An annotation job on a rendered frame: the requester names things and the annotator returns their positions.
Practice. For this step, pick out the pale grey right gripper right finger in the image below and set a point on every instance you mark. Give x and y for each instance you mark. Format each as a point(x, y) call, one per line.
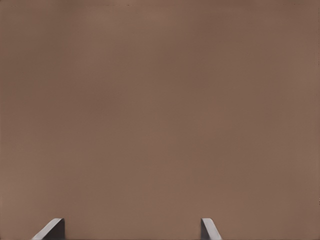
point(208, 230)

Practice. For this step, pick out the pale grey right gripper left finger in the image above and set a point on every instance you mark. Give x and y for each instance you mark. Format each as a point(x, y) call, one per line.
point(53, 231)

